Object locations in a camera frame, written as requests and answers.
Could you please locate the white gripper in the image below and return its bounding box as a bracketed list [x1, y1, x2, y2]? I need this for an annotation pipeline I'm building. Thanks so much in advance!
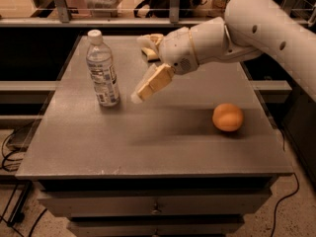
[130, 27, 198, 104]

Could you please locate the clear plastic water bottle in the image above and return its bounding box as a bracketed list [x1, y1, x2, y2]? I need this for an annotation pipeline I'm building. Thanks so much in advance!
[86, 30, 119, 107]

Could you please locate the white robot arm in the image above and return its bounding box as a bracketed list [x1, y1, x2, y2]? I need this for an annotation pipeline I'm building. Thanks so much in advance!
[131, 0, 316, 103]

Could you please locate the yellow sponge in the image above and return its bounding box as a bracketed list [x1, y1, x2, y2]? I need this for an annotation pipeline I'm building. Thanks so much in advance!
[141, 47, 160, 61]

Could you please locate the black bag on shelf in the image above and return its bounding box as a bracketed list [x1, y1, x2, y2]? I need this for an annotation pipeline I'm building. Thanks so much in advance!
[133, 0, 206, 18]

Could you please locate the clear plastic container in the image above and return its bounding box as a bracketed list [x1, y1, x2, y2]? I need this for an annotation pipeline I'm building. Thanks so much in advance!
[85, 0, 121, 18]

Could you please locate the orange ball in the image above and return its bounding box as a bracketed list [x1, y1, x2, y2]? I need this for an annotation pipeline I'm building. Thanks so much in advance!
[212, 104, 244, 132]

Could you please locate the grey drawer cabinet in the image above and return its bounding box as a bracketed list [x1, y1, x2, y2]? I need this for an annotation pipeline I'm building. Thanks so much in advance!
[18, 36, 292, 222]

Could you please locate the metal railing shelf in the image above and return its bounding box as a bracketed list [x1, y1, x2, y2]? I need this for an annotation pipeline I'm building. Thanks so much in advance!
[0, 0, 316, 29]

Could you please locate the upper grey drawer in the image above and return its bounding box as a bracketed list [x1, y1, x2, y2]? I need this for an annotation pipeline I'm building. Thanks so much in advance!
[39, 189, 272, 218]

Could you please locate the grey drawer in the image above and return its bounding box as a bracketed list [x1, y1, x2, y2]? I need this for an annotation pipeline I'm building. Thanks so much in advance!
[39, 189, 272, 218]
[67, 218, 243, 237]

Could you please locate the lower grey drawer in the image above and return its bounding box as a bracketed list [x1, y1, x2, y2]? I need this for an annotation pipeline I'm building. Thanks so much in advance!
[67, 218, 243, 237]

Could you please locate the black cables left floor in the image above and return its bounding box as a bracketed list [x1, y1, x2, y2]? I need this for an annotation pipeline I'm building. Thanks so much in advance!
[0, 121, 48, 237]

